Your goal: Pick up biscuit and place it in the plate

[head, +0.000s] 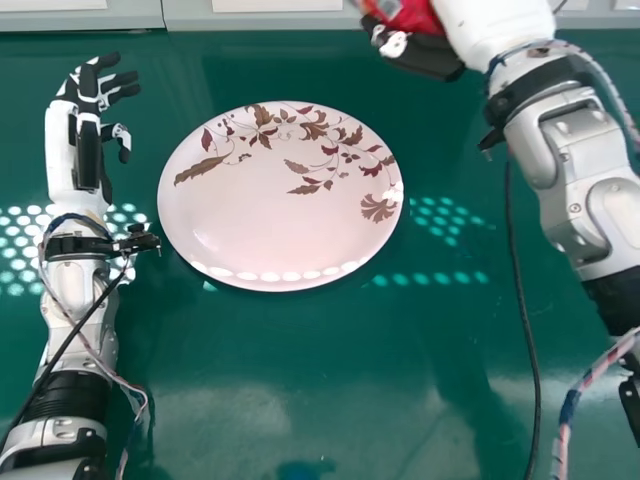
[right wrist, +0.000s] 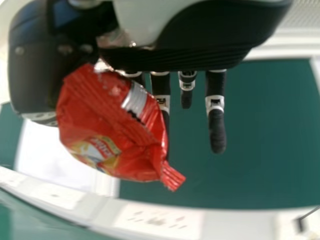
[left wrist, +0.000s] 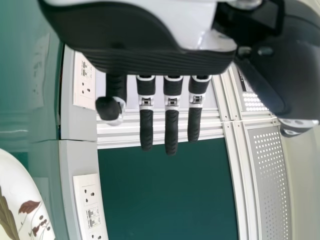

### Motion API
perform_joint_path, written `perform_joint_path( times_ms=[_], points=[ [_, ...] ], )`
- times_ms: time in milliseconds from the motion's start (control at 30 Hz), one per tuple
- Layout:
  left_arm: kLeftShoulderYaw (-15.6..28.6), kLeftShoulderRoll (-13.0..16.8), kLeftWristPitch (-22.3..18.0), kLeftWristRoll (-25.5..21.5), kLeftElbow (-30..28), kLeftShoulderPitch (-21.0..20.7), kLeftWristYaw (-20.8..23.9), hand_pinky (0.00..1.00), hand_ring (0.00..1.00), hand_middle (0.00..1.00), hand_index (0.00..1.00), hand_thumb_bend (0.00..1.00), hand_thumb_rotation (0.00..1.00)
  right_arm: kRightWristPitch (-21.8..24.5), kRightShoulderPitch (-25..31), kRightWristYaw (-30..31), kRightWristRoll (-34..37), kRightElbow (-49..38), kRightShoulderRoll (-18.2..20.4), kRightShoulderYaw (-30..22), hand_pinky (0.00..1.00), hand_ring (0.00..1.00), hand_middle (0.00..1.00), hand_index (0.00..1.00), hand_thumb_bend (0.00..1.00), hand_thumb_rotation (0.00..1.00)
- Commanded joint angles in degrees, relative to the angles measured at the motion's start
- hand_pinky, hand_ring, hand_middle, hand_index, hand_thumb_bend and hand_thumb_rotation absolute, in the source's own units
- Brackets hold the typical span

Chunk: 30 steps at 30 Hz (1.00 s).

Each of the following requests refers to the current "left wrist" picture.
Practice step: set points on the plate with brown leaf pattern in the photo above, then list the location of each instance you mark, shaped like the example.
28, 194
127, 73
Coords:
20, 180

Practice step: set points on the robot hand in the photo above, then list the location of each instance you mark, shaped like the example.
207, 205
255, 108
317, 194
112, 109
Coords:
150, 32

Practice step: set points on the ribbed aluminium rail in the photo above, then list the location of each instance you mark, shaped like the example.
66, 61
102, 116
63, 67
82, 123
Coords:
212, 130

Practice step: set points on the white aluminium frame post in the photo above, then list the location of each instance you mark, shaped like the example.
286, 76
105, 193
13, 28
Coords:
240, 187

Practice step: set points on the white socket panel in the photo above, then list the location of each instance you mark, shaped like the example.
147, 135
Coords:
85, 87
91, 195

